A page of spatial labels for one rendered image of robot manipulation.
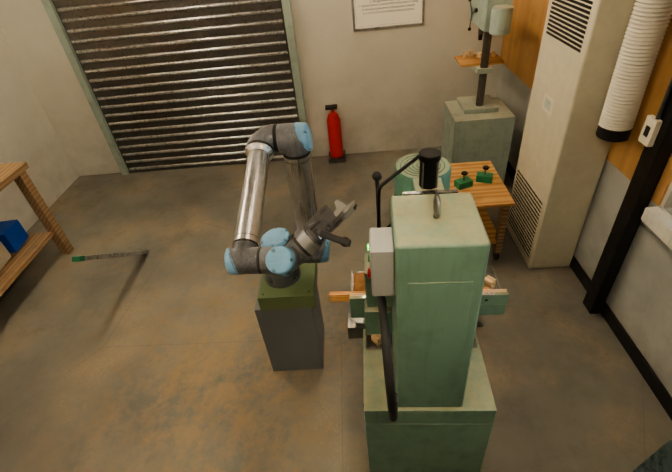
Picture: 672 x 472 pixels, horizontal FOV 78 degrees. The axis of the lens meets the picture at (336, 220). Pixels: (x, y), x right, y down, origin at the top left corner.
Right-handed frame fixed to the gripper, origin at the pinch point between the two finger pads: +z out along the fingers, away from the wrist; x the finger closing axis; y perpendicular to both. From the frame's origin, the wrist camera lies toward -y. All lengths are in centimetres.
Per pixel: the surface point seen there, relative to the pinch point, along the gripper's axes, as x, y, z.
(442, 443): 11, -85, -36
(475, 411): -3, -78, -18
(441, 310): -36, -40, -4
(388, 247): -44.1, -18.0, -3.6
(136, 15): 189, 279, -22
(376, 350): 14, -45, -32
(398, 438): 9, -72, -47
